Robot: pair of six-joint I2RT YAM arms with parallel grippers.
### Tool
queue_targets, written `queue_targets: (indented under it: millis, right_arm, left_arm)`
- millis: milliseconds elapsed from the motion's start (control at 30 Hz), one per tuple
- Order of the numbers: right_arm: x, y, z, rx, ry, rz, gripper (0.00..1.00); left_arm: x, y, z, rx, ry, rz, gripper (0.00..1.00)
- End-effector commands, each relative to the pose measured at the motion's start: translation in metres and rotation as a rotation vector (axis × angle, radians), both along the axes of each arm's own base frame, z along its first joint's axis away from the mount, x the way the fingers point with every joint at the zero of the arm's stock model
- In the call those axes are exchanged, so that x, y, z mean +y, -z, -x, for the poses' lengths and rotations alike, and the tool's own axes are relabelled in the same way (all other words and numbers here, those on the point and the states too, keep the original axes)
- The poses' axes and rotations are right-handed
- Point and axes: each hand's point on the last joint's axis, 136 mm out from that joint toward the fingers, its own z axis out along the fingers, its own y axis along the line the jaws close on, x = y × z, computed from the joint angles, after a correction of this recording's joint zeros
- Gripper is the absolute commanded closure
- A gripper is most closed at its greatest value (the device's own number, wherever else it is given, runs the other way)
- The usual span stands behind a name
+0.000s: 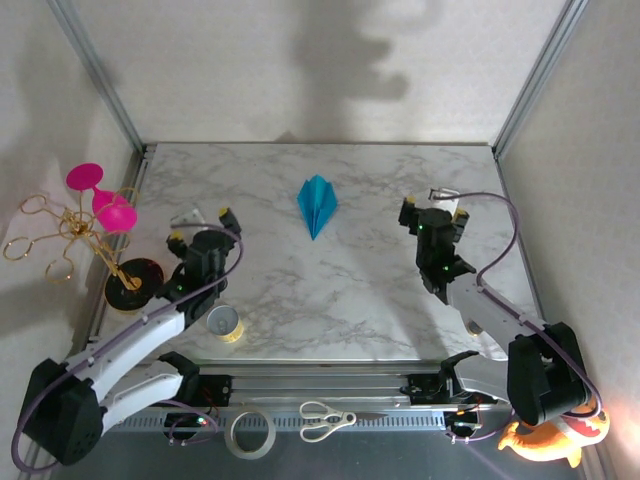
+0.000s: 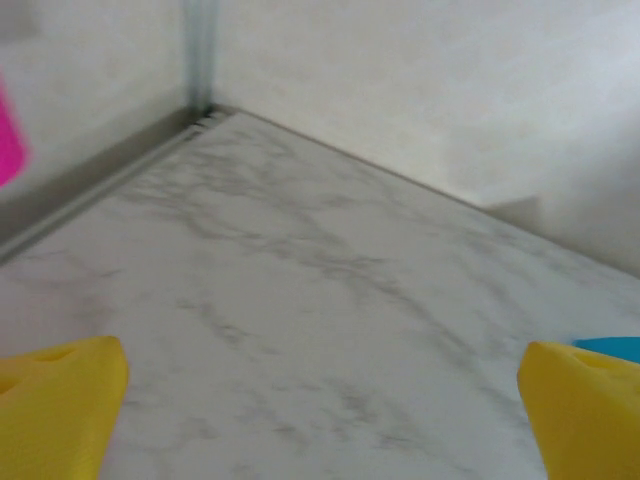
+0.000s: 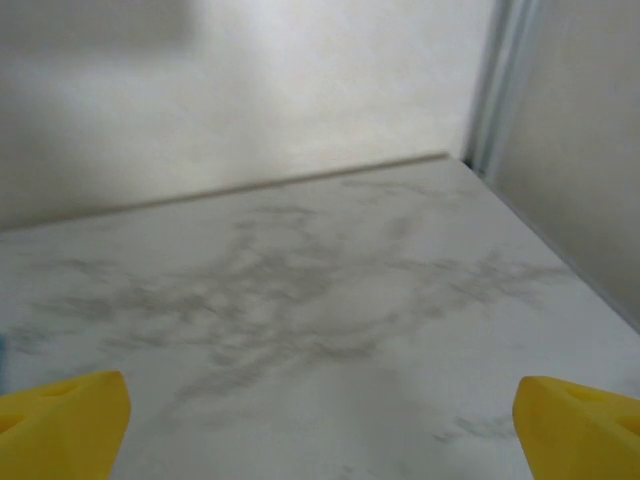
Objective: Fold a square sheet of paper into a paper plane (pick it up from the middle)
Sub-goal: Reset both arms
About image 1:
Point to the orange shark plush toy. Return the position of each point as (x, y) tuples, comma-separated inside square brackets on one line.
[(545, 442)]

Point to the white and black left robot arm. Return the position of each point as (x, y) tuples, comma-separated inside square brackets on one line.
[(65, 415)]

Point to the aluminium frame post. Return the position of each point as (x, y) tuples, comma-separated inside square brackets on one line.
[(99, 75), (540, 75)]

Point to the pink plastic wine glass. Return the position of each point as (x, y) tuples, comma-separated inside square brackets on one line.
[(112, 212)]

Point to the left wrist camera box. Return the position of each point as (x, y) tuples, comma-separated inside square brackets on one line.
[(189, 217)]

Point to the aluminium side rail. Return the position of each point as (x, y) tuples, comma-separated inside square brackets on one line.
[(137, 170), (513, 210)]

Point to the aluminium mounting rail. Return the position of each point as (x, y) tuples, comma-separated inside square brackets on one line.
[(320, 387)]

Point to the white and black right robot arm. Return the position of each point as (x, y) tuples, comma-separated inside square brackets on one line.
[(545, 375)]

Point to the clear tape roll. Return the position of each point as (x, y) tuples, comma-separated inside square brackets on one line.
[(230, 442)]

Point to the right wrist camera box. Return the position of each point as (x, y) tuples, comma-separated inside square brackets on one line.
[(445, 201)]

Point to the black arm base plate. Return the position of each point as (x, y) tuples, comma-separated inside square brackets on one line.
[(217, 390), (425, 392)]

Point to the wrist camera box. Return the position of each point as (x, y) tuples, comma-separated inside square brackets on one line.
[(445, 201), (189, 217)]

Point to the tin can with yellow label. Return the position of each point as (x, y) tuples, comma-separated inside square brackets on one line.
[(223, 324)]

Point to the black controller box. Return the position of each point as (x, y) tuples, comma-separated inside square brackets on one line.
[(465, 422), (180, 422)]

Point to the blue paper sheet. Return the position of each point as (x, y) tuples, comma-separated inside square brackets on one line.
[(317, 205)]

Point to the small black cylinder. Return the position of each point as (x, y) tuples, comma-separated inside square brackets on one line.
[(474, 328)]

